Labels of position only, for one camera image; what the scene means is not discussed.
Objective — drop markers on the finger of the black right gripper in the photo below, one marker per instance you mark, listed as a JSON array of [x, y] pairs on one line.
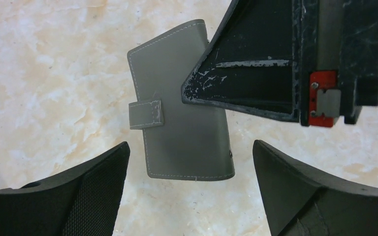
[[252, 63]]

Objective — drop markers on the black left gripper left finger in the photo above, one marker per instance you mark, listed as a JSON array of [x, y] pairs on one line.
[[81, 201]]

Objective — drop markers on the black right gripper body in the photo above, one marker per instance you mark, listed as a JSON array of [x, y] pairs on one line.
[[338, 60]]

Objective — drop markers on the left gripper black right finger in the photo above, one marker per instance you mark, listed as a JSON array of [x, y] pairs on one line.
[[301, 200]]

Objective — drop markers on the grey card holder wallet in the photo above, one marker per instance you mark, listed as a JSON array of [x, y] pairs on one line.
[[181, 141]]

